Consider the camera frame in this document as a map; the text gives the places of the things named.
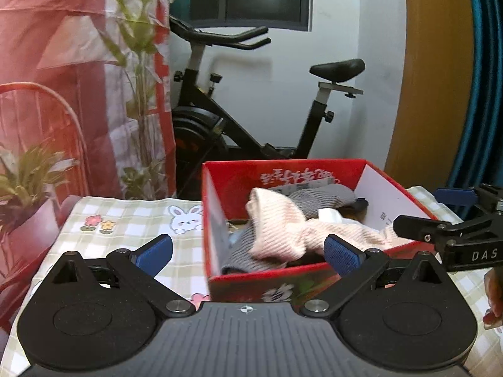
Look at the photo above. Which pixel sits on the teal curtain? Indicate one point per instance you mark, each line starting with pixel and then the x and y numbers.
pixel 479 156

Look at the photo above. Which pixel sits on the wooden door frame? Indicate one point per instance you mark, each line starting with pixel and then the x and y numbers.
pixel 435 92

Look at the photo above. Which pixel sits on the grey knit cloth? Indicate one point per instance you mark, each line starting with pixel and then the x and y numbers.
pixel 240 260

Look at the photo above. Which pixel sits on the red printed backdrop cloth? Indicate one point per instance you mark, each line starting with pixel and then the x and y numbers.
pixel 85 111

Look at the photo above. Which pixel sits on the pink knit cloth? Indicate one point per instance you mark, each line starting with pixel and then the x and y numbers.
pixel 286 228

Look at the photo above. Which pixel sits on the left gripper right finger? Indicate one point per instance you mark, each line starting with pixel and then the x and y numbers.
pixel 358 271

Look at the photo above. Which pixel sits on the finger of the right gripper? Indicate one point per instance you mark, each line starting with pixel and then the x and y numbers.
pixel 427 230
pixel 459 197

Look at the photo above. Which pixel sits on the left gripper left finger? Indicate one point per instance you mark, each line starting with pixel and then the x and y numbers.
pixel 137 269

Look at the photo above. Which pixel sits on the person's right hand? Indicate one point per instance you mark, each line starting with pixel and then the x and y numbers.
pixel 493 290

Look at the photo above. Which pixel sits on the red strawberry cardboard box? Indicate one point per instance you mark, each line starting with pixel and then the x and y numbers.
pixel 226 189

